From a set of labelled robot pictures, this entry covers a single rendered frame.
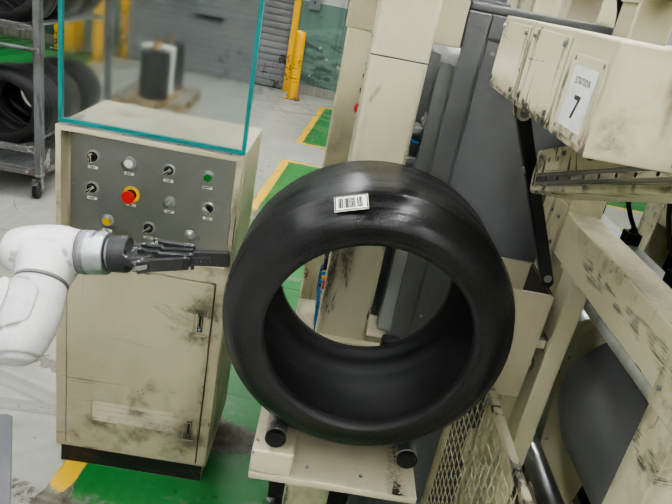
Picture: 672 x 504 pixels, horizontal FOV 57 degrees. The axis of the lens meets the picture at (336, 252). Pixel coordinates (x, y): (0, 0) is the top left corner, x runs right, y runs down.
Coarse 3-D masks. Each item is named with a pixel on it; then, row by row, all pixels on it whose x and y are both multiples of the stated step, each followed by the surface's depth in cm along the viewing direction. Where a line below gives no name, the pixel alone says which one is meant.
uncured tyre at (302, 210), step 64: (320, 192) 112; (384, 192) 110; (448, 192) 122; (256, 256) 113; (448, 256) 110; (256, 320) 116; (448, 320) 146; (512, 320) 118; (256, 384) 122; (320, 384) 147; (384, 384) 149; (448, 384) 138
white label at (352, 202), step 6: (336, 198) 109; (342, 198) 109; (348, 198) 109; (354, 198) 109; (360, 198) 108; (366, 198) 108; (336, 204) 108; (342, 204) 108; (348, 204) 108; (354, 204) 107; (360, 204) 107; (366, 204) 107; (336, 210) 107; (342, 210) 107; (348, 210) 107; (354, 210) 107
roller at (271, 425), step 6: (270, 414) 134; (270, 420) 132; (276, 420) 131; (270, 426) 130; (276, 426) 130; (282, 426) 130; (270, 432) 129; (276, 432) 128; (282, 432) 129; (270, 438) 129; (276, 438) 129; (282, 438) 129; (270, 444) 130; (276, 444) 130; (282, 444) 129
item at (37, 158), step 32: (0, 0) 421; (32, 0) 384; (0, 64) 416; (32, 64) 453; (0, 96) 456; (32, 96) 415; (0, 128) 448; (32, 128) 424; (0, 160) 438; (32, 160) 449; (32, 192) 434
